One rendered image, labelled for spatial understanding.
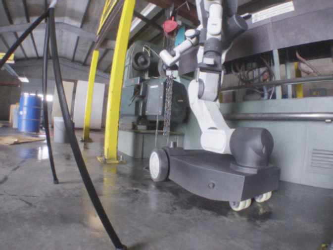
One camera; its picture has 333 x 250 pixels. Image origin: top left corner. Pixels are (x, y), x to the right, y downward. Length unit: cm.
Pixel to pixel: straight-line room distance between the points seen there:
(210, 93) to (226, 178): 58
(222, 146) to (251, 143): 15
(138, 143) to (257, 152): 130
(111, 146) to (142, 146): 40
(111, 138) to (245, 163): 115
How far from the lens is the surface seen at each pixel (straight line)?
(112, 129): 156
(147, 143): 185
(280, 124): 137
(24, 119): 447
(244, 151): 76
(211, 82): 110
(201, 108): 104
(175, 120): 184
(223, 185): 72
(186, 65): 227
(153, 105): 172
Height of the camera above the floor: 33
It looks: 1 degrees up
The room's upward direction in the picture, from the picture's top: 4 degrees clockwise
